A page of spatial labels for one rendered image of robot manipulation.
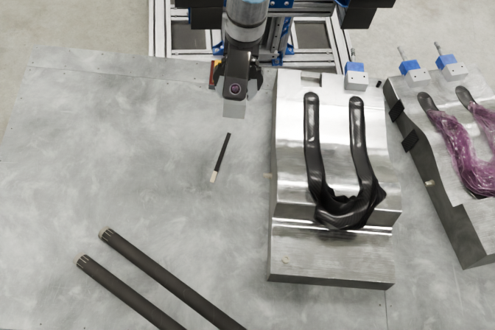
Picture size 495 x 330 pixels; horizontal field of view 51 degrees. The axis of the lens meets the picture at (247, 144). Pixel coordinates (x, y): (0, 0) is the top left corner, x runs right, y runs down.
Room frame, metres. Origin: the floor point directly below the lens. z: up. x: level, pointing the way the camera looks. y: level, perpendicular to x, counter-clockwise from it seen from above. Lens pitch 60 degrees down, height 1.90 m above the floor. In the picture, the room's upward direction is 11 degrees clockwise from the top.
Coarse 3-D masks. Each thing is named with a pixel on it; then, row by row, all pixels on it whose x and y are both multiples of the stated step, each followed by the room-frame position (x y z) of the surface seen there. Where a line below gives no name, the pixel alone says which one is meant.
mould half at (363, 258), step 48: (288, 96) 0.74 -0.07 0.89; (336, 96) 0.76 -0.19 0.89; (288, 144) 0.61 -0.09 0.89; (336, 144) 0.63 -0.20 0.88; (384, 144) 0.66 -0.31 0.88; (288, 192) 0.47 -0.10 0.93; (336, 192) 0.49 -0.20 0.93; (288, 240) 0.39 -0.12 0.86; (336, 240) 0.42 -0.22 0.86; (384, 240) 0.44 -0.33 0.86; (384, 288) 0.35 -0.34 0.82
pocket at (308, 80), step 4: (304, 76) 0.82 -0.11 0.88; (308, 76) 0.82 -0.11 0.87; (312, 76) 0.82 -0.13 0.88; (316, 76) 0.82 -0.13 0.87; (320, 76) 0.82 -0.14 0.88; (304, 80) 0.81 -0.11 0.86; (308, 80) 0.82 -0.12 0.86; (312, 80) 0.82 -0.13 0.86; (316, 80) 0.82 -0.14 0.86; (320, 80) 0.81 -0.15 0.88; (304, 84) 0.80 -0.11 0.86; (308, 84) 0.80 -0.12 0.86; (312, 84) 0.81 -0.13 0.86; (316, 84) 0.81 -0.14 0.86; (320, 84) 0.80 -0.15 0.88
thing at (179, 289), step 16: (112, 240) 0.33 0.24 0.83; (128, 256) 0.30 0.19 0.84; (144, 256) 0.30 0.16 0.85; (144, 272) 0.28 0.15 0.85; (160, 272) 0.28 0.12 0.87; (176, 288) 0.25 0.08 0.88; (192, 304) 0.22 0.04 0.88; (208, 304) 0.23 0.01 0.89; (208, 320) 0.20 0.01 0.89; (224, 320) 0.20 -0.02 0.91
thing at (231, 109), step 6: (246, 96) 0.66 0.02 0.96; (228, 102) 0.64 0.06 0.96; (234, 102) 0.64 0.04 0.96; (240, 102) 0.65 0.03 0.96; (246, 102) 0.65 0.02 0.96; (228, 108) 0.64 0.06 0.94; (234, 108) 0.64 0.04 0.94; (240, 108) 0.64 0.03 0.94; (222, 114) 0.63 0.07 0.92; (228, 114) 0.64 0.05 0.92; (234, 114) 0.64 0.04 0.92; (240, 114) 0.64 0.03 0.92
